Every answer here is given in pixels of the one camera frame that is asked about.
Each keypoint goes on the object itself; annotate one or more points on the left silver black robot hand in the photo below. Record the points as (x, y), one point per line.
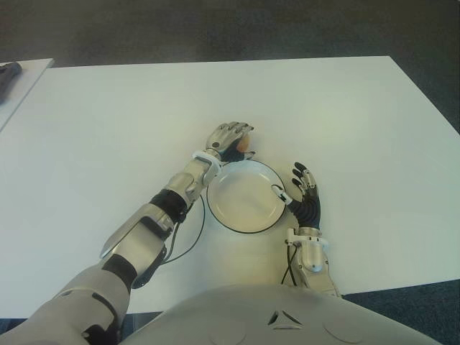
(223, 138)

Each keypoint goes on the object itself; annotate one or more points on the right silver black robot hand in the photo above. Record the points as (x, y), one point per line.
(309, 212)

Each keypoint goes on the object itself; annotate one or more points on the yellow red apple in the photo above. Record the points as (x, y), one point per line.
(246, 143)

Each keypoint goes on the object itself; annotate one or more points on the white plate with black rim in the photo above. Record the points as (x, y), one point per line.
(244, 201)

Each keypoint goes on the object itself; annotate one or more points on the grey robot torso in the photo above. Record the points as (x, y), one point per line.
(280, 320)

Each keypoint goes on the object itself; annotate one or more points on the white side table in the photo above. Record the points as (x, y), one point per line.
(32, 79)

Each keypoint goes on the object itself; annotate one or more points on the dark grey object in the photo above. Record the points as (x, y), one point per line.
(9, 77)

